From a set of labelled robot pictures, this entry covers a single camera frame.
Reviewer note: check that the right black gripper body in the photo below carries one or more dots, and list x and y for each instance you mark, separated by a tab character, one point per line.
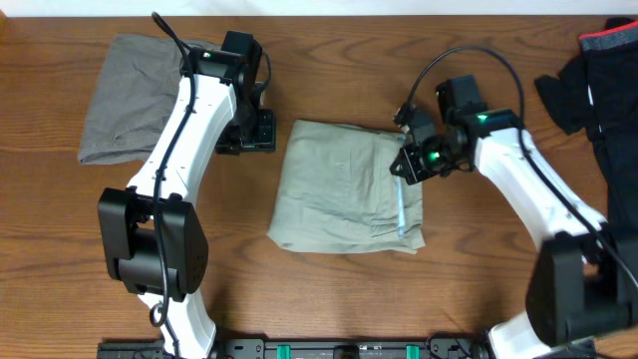
434	158

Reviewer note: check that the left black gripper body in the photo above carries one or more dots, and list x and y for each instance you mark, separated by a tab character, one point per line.
250	132

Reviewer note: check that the beige shorts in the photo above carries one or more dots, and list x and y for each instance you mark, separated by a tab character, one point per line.
337	195

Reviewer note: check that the grey shorts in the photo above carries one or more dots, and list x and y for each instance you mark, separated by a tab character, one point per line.
133	99

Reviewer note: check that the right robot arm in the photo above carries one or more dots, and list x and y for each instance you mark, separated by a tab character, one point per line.
583	283

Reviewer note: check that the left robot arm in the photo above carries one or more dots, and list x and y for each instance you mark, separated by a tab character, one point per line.
153	240

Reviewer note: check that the dark garment red trim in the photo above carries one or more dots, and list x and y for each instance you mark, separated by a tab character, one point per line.
596	91

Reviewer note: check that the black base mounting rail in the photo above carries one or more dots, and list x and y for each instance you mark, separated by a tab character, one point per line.
441	347

